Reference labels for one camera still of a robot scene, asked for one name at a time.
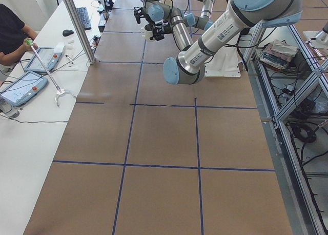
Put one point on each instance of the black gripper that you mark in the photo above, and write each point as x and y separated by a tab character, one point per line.
161	30

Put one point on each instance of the white mug with handle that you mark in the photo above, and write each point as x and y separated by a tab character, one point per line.
147	33

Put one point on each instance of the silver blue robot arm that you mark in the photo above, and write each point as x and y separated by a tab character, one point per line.
188	67
164	18

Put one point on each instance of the black keyboard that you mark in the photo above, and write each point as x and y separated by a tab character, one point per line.
83	16

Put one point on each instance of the black computer mouse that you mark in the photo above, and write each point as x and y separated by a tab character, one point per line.
67	32

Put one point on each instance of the upper blue teach pendant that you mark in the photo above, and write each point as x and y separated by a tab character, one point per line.
49	56

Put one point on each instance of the blue teach pendant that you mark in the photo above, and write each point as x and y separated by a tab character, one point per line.
24	88
49	56

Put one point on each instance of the stack of magazines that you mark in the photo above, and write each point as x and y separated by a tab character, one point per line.
278	54

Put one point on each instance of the pink reacher grabber stick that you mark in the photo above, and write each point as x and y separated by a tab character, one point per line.
60	92

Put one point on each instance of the lower blue teach pendant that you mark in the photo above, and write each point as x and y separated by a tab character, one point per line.
24	88

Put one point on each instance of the person in black shirt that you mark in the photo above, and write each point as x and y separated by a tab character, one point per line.
13	34

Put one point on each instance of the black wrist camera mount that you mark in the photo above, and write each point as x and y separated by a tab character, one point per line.
138	14

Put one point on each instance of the aluminium frame post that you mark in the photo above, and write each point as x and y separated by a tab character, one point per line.
79	30

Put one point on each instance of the aluminium frame rack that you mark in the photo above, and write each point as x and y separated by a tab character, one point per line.
293	106

